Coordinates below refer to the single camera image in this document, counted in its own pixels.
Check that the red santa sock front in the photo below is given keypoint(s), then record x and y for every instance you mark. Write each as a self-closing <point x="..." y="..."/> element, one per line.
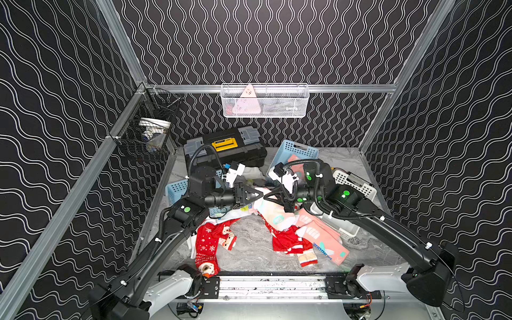
<point x="209" y="238"/>

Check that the plain white sock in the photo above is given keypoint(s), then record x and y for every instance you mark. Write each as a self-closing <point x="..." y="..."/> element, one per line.
<point x="254" y="176"/>

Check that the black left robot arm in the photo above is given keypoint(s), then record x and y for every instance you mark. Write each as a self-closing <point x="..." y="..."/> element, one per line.
<point x="134" y="294"/>

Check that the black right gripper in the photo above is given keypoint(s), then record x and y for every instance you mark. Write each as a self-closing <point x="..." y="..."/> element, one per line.
<point x="279" y="190"/>

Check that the clear wall-mounted bin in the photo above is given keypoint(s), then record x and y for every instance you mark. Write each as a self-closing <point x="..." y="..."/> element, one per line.
<point x="277" y="100"/>

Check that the light blue basket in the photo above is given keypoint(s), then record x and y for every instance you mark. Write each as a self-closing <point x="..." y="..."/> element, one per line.
<point x="289" y="149"/>
<point x="177" y="189"/>

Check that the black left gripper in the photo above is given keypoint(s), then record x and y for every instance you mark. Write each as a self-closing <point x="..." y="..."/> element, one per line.
<point x="238" y="194"/>

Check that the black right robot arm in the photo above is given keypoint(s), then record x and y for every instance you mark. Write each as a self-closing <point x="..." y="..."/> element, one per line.
<point x="428" y="269"/>

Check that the red christmas sock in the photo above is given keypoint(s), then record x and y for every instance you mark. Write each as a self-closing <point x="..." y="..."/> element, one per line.
<point x="289" y="243"/>

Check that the light blue left basket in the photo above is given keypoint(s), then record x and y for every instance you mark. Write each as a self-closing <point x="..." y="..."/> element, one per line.
<point x="177" y="189"/>

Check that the white perforated basket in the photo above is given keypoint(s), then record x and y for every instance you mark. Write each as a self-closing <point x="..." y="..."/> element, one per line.
<point x="350" y="190"/>

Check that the pink triangle card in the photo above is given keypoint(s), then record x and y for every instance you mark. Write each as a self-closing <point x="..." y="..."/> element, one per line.
<point x="247" y="103"/>

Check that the black plastic toolbox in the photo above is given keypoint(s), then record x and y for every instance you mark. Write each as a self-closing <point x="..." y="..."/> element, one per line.
<point x="243" y="145"/>

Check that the black wire wall basket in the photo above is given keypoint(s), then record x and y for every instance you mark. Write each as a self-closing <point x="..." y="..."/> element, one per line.
<point x="146" y="137"/>

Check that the pink sock with teal patches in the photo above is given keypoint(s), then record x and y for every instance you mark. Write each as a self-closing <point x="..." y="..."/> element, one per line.
<point x="297" y="166"/>

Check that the light blue right basket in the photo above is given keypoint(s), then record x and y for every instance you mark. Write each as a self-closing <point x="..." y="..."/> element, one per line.
<point x="289" y="149"/>

